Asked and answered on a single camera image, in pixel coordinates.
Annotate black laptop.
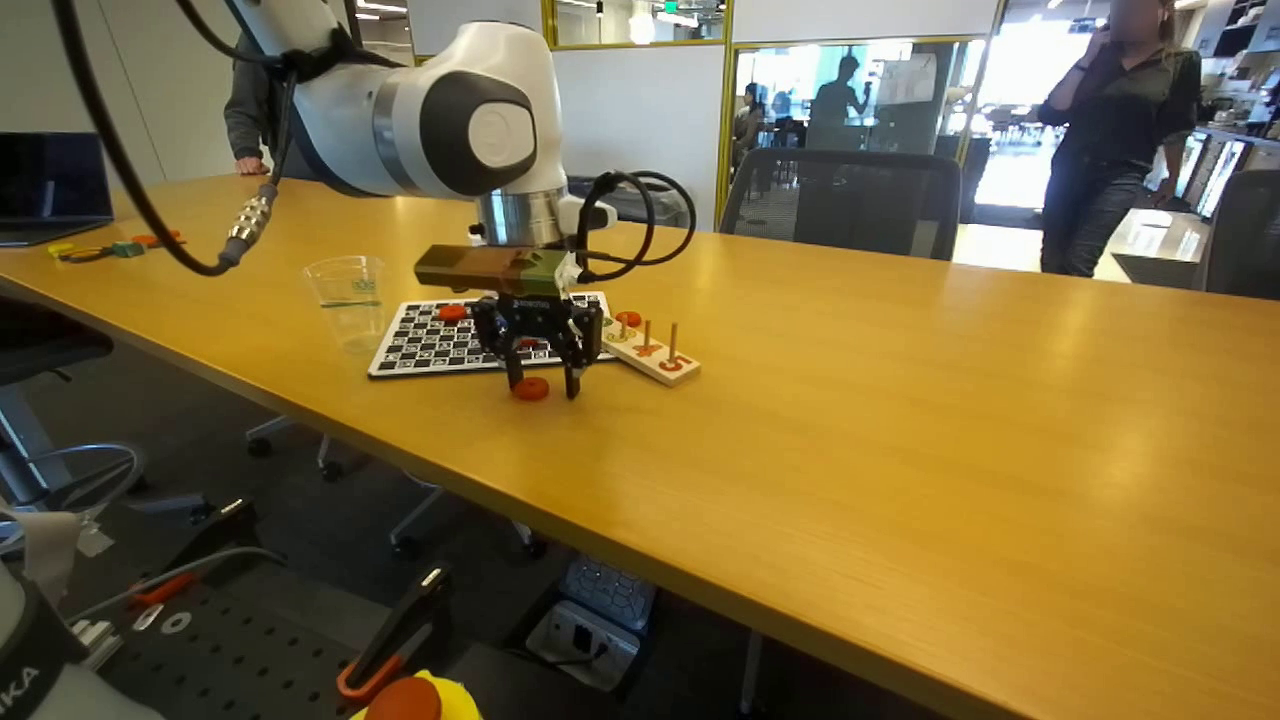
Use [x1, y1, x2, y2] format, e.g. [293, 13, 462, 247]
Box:
[0, 129, 115, 231]

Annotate black orange hand clamp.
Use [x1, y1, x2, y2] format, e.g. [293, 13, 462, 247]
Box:
[334, 564, 457, 707]

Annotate black camera cable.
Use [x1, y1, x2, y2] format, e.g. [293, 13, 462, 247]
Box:
[573, 169, 700, 290]

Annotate white object beside robot base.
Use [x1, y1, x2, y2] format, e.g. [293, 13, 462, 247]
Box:
[0, 505, 115, 606]

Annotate person in dark clothes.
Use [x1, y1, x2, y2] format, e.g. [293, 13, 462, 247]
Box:
[1036, 0, 1212, 282]

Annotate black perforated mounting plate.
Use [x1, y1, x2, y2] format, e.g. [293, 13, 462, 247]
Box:
[74, 574, 406, 720]

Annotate chair base with casters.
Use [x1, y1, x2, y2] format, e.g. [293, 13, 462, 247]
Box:
[242, 413, 551, 564]

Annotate grey floor power box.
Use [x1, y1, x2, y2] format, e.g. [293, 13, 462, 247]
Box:
[519, 555, 659, 698]

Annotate black cable with connector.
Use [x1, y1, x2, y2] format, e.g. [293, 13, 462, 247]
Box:
[47, 0, 305, 282]

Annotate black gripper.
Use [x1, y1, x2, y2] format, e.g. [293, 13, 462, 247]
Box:
[467, 291, 607, 404]

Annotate blue grey chair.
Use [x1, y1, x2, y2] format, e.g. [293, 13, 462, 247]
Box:
[0, 384, 151, 534]

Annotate transparent plastic cup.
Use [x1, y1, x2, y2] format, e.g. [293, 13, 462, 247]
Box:
[299, 251, 393, 359]

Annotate grey office chair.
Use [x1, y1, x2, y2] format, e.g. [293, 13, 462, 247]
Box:
[1206, 137, 1280, 300]

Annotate person behind glass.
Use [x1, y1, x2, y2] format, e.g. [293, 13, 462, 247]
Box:
[808, 47, 874, 137]

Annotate wooden number peg board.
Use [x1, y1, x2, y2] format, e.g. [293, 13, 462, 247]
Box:
[595, 309, 708, 387]

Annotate yellow red emergency stop button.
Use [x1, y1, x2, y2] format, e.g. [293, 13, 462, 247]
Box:
[352, 663, 487, 720]

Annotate checkered marker board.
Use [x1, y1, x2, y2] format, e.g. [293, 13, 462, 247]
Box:
[364, 290, 620, 384]

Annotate small orange green tool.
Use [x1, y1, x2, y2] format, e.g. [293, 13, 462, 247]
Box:
[43, 227, 191, 269]

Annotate orange handled screwdriver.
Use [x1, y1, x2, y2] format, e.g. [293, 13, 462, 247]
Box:
[123, 574, 204, 617]

